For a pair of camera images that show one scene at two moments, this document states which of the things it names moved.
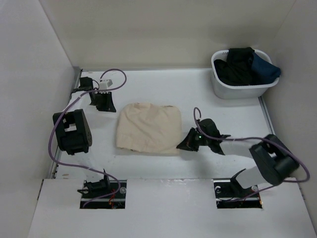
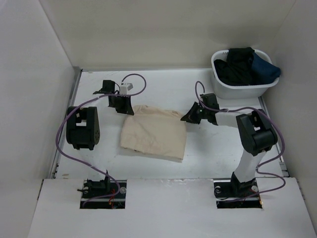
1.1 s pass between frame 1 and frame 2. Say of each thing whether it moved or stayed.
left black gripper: moved
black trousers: stayed
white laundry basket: stayed
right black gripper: moved
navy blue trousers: stayed
